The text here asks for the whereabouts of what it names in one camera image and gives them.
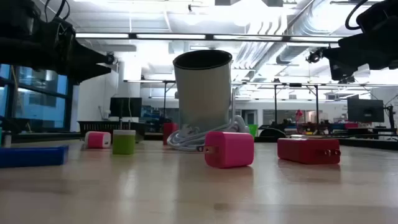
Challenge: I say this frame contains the black background rig frame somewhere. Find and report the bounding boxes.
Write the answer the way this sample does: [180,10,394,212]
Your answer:
[273,82,320,125]

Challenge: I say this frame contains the white cylindrical projector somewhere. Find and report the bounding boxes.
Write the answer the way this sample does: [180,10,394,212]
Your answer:
[172,49,233,131]

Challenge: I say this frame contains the black ceiling spotlight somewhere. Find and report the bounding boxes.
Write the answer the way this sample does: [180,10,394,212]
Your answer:
[306,49,324,64]

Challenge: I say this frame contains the black computer monitor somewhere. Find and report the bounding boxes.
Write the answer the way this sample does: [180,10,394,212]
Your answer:
[109,97,143,118]
[347,98,385,123]

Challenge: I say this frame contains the white coiled power cable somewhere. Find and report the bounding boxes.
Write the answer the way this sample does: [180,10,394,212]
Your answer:
[167,114,249,152]

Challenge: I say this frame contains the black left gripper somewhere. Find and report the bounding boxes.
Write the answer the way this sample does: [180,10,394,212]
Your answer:
[30,18,112,84]

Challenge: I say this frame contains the large red wall charger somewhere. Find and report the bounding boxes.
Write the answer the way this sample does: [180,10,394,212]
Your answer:
[277,138,342,165]

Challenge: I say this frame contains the black plastic basket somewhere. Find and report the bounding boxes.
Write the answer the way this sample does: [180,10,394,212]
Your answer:
[77,120,146,138]

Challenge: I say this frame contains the LED light bar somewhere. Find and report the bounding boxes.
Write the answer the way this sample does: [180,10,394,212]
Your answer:
[74,32,343,43]

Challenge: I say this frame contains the pink charger with label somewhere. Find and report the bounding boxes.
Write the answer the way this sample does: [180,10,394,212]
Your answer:
[203,131,255,169]

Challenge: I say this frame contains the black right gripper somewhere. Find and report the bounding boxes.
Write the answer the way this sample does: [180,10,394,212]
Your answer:
[322,17,398,81]

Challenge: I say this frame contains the green white charger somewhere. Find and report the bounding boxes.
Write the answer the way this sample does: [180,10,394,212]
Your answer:
[112,121,137,156]

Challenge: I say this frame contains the small pink white charger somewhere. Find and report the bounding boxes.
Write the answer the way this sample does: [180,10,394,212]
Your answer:
[84,131,112,149]

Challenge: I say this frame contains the small red charger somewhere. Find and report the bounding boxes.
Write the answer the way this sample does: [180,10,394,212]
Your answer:
[162,122,179,146]

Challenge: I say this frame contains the blue power bank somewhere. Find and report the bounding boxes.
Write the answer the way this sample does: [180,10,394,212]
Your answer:
[0,144,70,169]

